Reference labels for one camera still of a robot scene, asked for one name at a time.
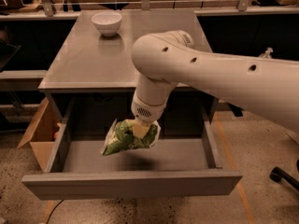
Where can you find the clear sanitizer pump bottle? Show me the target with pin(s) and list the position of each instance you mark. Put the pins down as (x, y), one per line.
(267, 54)

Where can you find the brown cardboard box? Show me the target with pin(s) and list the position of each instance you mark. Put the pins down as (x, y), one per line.
(41, 133)

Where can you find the black office chair base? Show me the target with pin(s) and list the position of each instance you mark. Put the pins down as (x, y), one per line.
(277, 174)

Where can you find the grey cabinet with top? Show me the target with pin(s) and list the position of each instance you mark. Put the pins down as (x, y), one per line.
(98, 73)

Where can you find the open grey top drawer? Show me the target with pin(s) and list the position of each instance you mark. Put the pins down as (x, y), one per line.
(185, 160)

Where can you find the white ceramic bowl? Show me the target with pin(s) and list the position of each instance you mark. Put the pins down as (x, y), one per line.
(107, 23)

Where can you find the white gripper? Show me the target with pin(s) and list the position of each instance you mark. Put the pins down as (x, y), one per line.
(147, 110)

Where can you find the green jalapeno chip bag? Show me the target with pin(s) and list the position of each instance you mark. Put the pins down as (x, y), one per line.
(120, 137)

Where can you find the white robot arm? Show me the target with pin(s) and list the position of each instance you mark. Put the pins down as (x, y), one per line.
(266, 87)

